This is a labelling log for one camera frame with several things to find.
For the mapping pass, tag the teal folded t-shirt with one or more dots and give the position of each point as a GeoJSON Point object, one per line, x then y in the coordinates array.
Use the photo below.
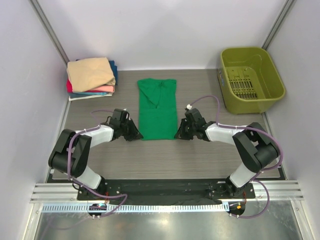
{"type": "Point", "coordinates": [114, 69]}

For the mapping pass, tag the left aluminium corner post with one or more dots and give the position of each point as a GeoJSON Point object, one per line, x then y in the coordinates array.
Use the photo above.
{"type": "Point", "coordinates": [49, 29]}

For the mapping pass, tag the slotted cable duct rail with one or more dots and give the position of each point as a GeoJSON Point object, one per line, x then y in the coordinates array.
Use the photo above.
{"type": "Point", "coordinates": [99, 208]}

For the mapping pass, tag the pink folded t-shirt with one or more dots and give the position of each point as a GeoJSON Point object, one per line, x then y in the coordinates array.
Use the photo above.
{"type": "Point", "coordinates": [103, 88]}

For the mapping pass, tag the beige folded t-shirt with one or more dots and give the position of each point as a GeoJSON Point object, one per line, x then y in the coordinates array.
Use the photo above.
{"type": "Point", "coordinates": [90, 73]}

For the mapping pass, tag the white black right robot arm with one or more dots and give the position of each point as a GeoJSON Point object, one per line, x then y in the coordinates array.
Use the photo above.
{"type": "Point", "coordinates": [256, 148]}

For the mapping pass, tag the aluminium frame rail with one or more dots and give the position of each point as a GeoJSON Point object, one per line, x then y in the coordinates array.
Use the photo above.
{"type": "Point", "coordinates": [279, 190]}

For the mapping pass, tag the green t-shirt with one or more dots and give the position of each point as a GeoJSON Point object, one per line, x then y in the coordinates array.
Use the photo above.
{"type": "Point", "coordinates": [158, 117]}

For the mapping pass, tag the magenta folded t-shirt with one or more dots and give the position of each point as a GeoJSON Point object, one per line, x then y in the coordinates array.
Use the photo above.
{"type": "Point", "coordinates": [69, 87]}

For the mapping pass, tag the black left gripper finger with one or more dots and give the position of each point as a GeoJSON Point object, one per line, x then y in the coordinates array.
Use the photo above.
{"type": "Point", "coordinates": [132, 127]}
{"type": "Point", "coordinates": [133, 135]}

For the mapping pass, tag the right aluminium corner post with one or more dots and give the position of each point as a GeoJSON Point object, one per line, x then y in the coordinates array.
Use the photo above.
{"type": "Point", "coordinates": [285, 10]}

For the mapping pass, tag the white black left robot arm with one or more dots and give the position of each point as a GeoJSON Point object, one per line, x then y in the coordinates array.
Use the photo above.
{"type": "Point", "coordinates": [71, 151]}

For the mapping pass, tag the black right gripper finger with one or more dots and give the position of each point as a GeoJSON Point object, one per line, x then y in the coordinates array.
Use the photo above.
{"type": "Point", "coordinates": [189, 133]}
{"type": "Point", "coordinates": [180, 134]}

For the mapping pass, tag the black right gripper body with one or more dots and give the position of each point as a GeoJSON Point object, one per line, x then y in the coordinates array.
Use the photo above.
{"type": "Point", "coordinates": [192, 126]}

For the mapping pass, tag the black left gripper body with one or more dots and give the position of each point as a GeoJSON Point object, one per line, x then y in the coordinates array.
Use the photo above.
{"type": "Point", "coordinates": [124, 127]}

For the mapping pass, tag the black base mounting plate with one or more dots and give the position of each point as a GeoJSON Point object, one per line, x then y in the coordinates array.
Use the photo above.
{"type": "Point", "coordinates": [175, 192]}

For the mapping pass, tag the aluminium corner post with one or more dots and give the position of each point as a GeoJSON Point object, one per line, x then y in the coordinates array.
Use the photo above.
{"type": "Point", "coordinates": [49, 29]}
{"type": "Point", "coordinates": [285, 10]}

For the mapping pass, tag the olive green plastic basket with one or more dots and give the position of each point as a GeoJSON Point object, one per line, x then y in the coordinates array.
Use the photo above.
{"type": "Point", "coordinates": [249, 80]}

